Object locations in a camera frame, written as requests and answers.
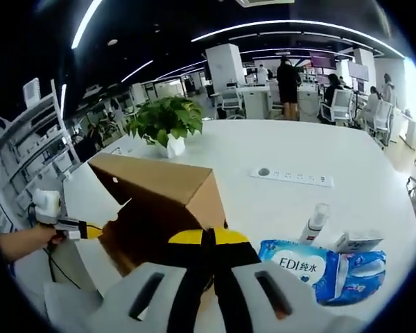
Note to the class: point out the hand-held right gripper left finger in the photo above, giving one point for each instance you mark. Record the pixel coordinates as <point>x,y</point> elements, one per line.
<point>183,277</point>

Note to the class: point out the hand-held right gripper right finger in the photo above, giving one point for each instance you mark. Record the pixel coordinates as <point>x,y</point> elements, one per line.
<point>239,277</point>

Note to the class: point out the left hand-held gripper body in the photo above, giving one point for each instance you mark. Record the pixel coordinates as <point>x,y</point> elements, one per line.
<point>46,203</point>

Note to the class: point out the blue wet wipes pack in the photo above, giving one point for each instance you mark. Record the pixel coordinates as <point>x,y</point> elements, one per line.
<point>298,263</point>

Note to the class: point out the brown cardboard shoe box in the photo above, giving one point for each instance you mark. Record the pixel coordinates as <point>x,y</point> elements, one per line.
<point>152,184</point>

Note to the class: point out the blue patterned plastic pack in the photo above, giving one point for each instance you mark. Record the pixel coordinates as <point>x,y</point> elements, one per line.
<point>360,274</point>

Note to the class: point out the small white carton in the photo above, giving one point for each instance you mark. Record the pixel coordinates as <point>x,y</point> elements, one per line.
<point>364,239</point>

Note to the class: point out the person's left hand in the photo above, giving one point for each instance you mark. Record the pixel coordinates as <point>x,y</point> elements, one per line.
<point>43,236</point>

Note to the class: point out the white metal shelf rack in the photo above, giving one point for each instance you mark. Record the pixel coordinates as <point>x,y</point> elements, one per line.
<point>38,125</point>

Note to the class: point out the grey mesh office chair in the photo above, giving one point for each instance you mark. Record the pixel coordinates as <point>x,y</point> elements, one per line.
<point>69,308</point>

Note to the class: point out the white slotted crate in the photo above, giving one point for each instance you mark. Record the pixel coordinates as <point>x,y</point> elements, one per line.
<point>32,93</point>

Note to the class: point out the white table socket panel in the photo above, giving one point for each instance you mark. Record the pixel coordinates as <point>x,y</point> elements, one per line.
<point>291,176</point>

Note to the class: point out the green potted plant white pot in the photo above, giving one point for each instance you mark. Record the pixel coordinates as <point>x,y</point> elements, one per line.
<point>166,114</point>

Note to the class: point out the linear ceiling light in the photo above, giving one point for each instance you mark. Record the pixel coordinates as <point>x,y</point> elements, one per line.
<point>86,22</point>
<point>137,71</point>

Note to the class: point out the white desk cabinet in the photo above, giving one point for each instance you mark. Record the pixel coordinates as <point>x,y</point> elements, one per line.
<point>254,104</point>

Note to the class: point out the white square pillar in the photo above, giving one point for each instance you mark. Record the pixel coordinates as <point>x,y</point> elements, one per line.
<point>225,69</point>

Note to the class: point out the long curved ceiling light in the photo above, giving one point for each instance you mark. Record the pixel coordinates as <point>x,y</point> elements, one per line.
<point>208,36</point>

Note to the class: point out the purple wall screen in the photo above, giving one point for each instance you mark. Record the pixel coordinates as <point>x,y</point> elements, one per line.
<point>322,59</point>

